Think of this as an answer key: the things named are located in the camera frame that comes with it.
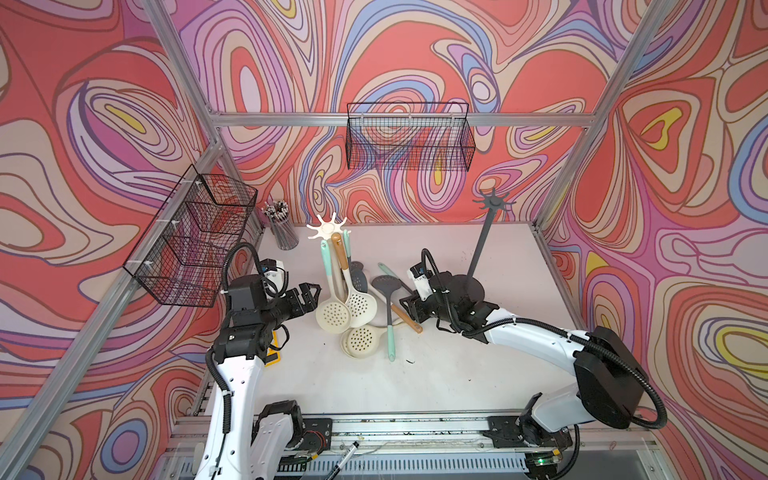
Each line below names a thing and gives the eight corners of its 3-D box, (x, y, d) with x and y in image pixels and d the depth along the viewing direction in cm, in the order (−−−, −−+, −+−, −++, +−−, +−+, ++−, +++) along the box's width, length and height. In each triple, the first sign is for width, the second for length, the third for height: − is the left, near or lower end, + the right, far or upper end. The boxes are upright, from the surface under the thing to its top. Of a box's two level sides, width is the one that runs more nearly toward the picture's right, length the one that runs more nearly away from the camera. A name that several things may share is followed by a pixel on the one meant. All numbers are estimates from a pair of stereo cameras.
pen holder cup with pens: (274, 250, 114) (258, 216, 100) (279, 235, 119) (264, 200, 105) (296, 250, 114) (283, 216, 100) (299, 235, 119) (288, 200, 105)
